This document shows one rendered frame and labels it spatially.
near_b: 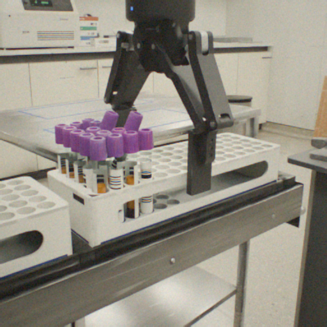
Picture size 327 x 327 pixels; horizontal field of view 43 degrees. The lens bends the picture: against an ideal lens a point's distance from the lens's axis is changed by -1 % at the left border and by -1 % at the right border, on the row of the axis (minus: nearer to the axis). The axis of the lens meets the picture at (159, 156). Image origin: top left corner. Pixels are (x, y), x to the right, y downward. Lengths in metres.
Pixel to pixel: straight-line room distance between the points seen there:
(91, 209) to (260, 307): 1.38
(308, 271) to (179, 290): 0.37
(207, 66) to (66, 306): 0.26
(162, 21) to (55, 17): 2.52
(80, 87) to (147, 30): 2.58
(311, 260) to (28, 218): 0.96
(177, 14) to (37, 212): 0.23
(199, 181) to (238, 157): 0.09
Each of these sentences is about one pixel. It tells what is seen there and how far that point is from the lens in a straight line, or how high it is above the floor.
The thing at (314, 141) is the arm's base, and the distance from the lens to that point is 1.21.
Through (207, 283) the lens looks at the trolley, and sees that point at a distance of 1.32.
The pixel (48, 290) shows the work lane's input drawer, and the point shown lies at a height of 0.80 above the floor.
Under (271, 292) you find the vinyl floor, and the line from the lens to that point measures 1.82.
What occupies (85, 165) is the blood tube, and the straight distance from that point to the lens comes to 0.41.
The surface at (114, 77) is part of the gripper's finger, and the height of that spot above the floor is 0.96.
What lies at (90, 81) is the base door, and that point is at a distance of 3.07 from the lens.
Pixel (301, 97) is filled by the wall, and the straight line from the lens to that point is 4.30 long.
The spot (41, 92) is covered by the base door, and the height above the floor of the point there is 0.62.
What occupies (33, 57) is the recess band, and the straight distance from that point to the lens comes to 2.93.
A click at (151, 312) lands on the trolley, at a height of 0.28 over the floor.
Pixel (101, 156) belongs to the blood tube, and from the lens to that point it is 0.38.
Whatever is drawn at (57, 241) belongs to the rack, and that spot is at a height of 0.83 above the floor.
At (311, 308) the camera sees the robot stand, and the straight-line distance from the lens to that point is 1.29.
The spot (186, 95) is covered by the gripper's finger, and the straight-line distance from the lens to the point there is 0.42.
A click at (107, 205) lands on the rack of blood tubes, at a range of 0.40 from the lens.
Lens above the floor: 1.01
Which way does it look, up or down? 17 degrees down
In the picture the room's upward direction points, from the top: straight up
